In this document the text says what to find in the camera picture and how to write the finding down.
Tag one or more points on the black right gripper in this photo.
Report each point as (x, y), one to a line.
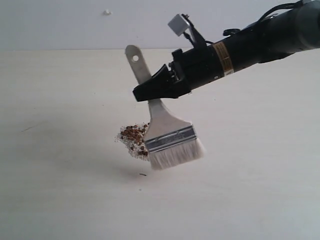
(189, 70)

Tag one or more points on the white paint brush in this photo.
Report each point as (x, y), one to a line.
(170, 140)

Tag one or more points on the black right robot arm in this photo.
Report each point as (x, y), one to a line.
(282, 31)

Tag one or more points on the pile of grains and pellets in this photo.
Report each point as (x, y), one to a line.
(132, 136)

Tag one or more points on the white wall plug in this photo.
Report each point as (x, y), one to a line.
(106, 12)

